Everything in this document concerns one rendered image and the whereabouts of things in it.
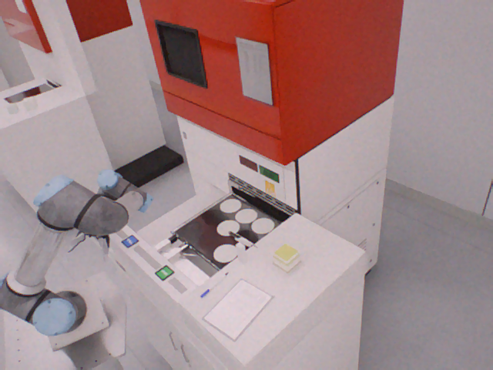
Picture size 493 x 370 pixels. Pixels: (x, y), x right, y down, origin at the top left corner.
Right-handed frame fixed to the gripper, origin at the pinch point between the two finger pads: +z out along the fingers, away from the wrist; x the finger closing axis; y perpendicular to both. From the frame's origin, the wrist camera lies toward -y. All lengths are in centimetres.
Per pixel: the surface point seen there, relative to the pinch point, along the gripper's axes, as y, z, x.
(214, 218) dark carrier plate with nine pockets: -15, -30, 45
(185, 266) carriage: -2.2, -6.1, 38.2
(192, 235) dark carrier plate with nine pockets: -10.4, -20.0, 37.1
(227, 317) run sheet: 29, 8, 58
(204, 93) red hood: 11, -76, 27
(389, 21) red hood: 32, -118, 93
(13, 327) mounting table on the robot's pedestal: -7.7, 32.1, -20.0
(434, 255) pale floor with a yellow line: -89, -56, 188
